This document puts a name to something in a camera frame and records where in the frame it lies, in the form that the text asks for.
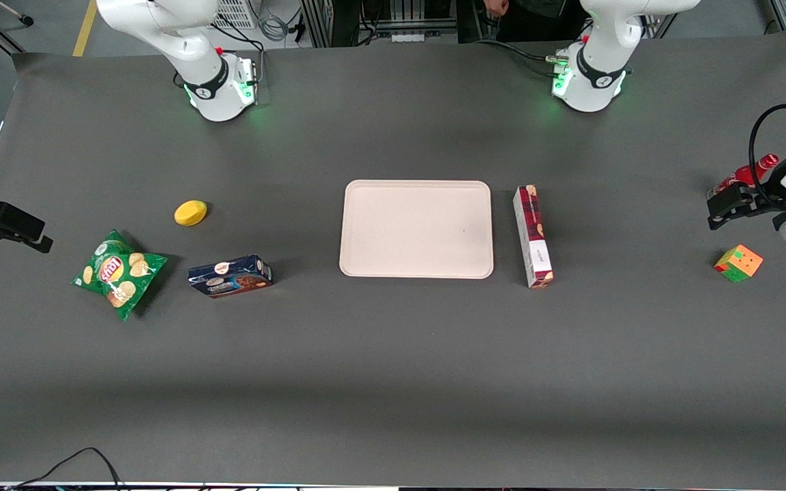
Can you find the green potato chips bag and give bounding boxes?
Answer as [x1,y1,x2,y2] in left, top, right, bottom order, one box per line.
[71,230,169,322]

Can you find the red cola bottle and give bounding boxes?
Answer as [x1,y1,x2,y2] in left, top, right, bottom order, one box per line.
[712,153,780,198]

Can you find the aluminium frame rack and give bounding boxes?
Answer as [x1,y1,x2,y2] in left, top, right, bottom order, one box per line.
[300,0,463,48]

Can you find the black right base cable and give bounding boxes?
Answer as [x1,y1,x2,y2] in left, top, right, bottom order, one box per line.
[212,19,265,89]

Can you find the black left base cables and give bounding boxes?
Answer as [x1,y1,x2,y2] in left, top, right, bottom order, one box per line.
[474,38,571,79]

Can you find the beige rectangular tray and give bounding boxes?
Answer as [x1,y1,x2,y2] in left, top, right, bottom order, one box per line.
[338,179,495,280]

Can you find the orange green puzzle cube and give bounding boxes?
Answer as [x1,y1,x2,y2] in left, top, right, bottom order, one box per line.
[713,244,764,283]

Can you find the yellow lemon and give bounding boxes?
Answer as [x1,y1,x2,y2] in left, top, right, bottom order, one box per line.
[174,200,208,227]

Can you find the white perforated box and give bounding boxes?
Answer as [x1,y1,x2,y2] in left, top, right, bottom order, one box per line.
[212,0,259,30]

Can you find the dark grey table mat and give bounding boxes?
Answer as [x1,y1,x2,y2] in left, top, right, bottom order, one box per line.
[0,27,786,488]

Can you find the grey coiled cable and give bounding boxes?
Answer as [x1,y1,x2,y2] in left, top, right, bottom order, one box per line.
[259,12,290,43]

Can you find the red tartan cookie box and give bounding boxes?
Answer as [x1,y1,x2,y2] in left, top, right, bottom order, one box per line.
[512,185,555,291]

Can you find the dark blue cookie box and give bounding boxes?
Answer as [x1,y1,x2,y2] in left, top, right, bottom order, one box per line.
[187,254,274,299]

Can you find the thin black loose cable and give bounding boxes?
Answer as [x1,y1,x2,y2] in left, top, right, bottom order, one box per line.
[8,447,125,491]

